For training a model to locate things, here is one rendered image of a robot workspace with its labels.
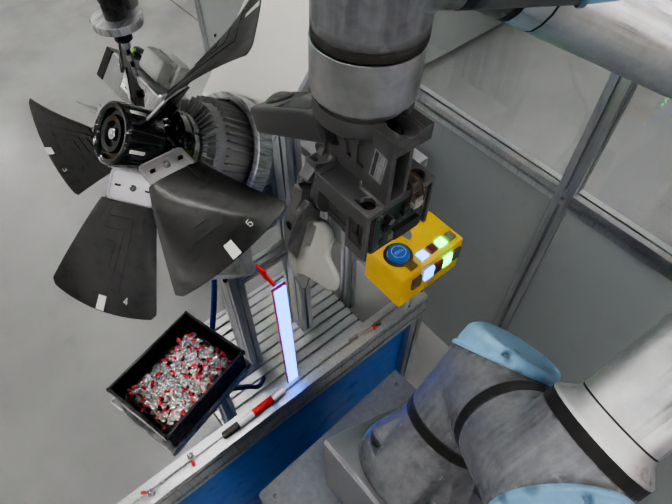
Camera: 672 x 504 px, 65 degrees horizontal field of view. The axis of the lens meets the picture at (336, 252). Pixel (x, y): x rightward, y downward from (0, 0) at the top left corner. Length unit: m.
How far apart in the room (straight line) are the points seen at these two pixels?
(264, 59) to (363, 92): 0.88
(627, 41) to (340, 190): 0.27
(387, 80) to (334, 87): 0.03
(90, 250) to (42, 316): 1.32
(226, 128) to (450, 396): 0.71
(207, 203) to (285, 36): 0.42
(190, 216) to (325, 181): 0.54
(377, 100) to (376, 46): 0.04
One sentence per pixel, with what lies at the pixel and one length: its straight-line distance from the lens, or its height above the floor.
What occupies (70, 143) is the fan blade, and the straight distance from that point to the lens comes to 1.28.
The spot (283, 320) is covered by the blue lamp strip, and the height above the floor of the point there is 1.10.
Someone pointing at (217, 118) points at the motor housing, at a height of 1.18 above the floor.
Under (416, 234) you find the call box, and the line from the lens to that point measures 1.02.
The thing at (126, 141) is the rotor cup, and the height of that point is 1.24.
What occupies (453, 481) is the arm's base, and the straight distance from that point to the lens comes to 0.68.
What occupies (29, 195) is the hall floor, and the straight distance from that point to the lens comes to 2.95.
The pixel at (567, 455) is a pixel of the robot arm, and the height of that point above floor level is 1.39.
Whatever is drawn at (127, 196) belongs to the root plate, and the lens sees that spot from 1.11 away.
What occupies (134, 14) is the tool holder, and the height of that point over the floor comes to 1.47.
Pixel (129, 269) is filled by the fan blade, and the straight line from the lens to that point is 1.13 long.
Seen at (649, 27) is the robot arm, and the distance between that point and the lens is 0.52.
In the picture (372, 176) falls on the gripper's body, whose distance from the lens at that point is 0.38.
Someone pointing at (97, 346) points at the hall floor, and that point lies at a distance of 2.28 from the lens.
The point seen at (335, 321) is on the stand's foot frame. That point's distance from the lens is 2.05.
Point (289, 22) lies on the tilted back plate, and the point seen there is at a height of 1.28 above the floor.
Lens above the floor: 1.85
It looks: 52 degrees down
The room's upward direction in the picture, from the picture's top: straight up
